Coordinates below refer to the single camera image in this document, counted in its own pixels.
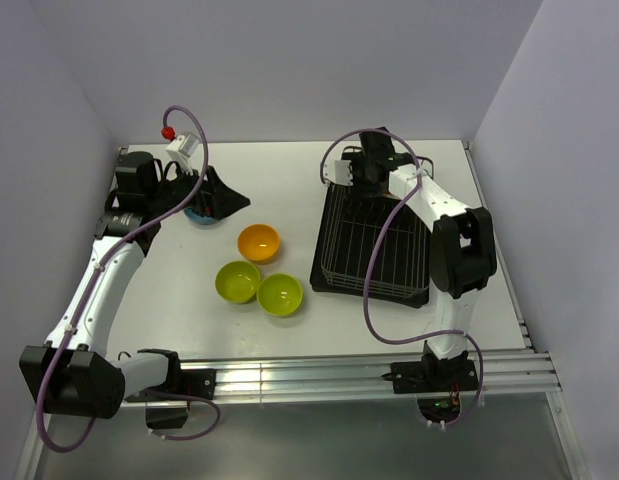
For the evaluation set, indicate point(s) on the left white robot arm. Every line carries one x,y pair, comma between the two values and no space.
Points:
69,373

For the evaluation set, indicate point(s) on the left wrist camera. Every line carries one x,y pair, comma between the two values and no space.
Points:
181,147

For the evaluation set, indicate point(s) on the lime green bowl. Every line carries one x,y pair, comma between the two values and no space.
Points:
237,282
280,294

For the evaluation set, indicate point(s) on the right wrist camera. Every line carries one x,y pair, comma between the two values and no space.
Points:
337,172

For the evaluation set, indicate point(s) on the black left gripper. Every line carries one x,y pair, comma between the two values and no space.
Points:
215,199

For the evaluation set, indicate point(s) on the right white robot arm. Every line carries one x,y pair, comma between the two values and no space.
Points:
462,255

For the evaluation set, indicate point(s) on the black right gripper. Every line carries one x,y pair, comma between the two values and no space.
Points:
359,189

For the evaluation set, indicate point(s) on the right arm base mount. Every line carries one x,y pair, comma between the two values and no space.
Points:
446,379

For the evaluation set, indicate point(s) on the black drip tray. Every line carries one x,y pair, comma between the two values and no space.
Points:
414,297

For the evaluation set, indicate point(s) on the orange plastic bowl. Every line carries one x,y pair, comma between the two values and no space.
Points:
258,243

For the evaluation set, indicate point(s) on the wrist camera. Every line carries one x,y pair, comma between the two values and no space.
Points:
181,147
337,172

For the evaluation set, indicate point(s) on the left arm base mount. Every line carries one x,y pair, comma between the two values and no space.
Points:
192,386

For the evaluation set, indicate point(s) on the blue ceramic bowl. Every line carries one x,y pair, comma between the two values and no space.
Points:
200,221

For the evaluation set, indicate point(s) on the aluminium table edge rail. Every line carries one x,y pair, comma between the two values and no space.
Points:
374,377

